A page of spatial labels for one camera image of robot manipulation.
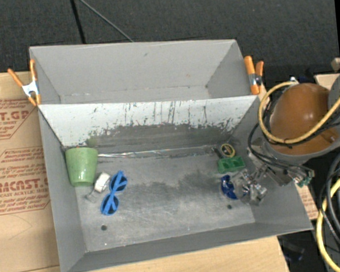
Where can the green toy block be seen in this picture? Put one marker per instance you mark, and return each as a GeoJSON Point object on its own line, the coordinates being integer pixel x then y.
{"type": "Point", "coordinates": [230, 164]}

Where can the green plastic cup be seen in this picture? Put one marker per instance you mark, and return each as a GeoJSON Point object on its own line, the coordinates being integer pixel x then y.
{"type": "Point", "coordinates": [81, 167]}

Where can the grey metal bin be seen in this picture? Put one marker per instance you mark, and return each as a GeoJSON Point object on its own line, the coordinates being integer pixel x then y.
{"type": "Point", "coordinates": [164, 199]}

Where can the brown cardboard board red print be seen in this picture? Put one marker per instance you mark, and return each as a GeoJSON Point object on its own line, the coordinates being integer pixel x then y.
{"type": "Point", "coordinates": [22, 226]}

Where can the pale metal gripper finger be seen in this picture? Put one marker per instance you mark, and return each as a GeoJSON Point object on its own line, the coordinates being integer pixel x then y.
{"type": "Point", "coordinates": [257, 195]}
{"type": "Point", "coordinates": [248, 178]}

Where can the blue sunglasses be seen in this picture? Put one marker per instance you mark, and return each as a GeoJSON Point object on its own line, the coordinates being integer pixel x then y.
{"type": "Point", "coordinates": [113, 194]}

